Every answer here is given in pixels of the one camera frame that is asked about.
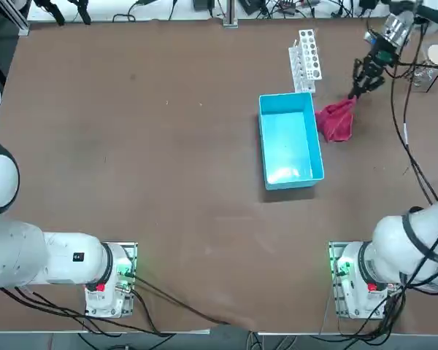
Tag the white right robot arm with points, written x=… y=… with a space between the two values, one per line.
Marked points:
x=398 y=237

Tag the black box adapter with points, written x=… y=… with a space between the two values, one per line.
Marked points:
x=203 y=4

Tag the red cloth rag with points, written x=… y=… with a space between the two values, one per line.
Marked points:
x=336 y=122

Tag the clear glass container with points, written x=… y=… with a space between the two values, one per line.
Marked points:
x=429 y=69

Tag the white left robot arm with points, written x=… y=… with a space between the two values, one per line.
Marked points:
x=22 y=255

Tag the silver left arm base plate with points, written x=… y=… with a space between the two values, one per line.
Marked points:
x=129 y=255

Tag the blue plastic storage box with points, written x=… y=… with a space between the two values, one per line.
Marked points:
x=290 y=142

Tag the aluminium frame profile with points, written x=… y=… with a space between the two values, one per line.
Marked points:
x=11 y=16

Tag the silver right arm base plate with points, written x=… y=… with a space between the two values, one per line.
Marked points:
x=372 y=306

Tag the black stand leg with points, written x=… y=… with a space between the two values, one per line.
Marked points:
x=54 y=11
x=82 y=11

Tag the black device red lights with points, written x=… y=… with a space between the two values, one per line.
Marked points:
x=288 y=3

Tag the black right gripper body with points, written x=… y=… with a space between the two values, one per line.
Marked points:
x=381 y=54

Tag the white test tube rack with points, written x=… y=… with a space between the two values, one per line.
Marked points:
x=308 y=60

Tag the grey power adapter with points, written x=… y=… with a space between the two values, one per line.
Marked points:
x=253 y=6

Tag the aluminium camera post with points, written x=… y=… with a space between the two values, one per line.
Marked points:
x=230 y=12

